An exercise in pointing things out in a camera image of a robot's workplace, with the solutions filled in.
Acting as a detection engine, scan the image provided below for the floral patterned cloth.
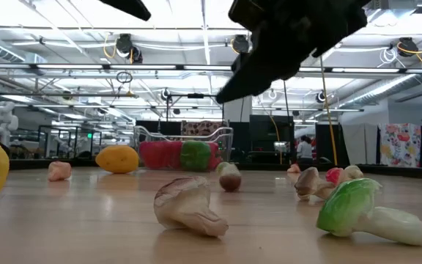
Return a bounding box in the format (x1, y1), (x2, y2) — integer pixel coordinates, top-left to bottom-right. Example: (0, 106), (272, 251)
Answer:
(378, 122), (422, 168)

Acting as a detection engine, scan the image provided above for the brown cap mushroom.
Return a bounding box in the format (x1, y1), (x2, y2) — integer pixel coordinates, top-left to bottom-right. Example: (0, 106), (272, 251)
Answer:
(153, 175), (230, 238)
(294, 166), (336, 202)

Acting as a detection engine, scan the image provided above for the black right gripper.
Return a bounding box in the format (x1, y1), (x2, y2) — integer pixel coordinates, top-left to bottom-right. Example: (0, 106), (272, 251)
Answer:
(216, 0), (373, 104)

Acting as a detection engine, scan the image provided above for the small red bell pepper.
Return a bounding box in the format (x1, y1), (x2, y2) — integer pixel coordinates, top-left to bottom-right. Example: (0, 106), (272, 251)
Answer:
(138, 141), (166, 169)

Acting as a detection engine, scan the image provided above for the black metal rig frame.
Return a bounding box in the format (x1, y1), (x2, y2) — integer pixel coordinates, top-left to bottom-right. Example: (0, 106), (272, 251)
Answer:
(165, 92), (226, 122)

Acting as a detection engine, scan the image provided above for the yellow hanging cable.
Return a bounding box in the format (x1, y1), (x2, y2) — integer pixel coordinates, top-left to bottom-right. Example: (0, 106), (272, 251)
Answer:
(267, 108), (282, 164)

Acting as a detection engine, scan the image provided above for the orange-yellow lemon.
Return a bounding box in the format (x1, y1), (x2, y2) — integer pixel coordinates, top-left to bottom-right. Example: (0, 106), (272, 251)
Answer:
(95, 144), (140, 175)

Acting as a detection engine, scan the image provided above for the green bell pepper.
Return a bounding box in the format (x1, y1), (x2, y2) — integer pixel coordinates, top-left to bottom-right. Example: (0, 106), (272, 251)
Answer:
(179, 139), (212, 172)

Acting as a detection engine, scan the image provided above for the person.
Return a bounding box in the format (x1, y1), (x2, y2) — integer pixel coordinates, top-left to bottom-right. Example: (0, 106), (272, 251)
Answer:
(296, 134), (315, 162)

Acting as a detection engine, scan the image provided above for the black ceiling cable reel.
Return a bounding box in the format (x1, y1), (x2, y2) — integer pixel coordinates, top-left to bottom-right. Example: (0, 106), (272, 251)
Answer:
(115, 33), (134, 58)
(397, 37), (419, 58)
(232, 34), (251, 55)

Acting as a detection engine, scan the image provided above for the black cabinet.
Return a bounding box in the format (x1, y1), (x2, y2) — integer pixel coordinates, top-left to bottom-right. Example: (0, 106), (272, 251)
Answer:
(248, 114), (295, 164)

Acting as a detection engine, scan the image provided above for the clear plastic bin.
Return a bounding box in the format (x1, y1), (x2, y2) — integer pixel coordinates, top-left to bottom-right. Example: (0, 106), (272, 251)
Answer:
(133, 125), (234, 170)

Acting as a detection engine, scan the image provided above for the brown patterned cloth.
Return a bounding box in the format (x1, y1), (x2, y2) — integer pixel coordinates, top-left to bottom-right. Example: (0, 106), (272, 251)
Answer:
(180, 120), (230, 138)

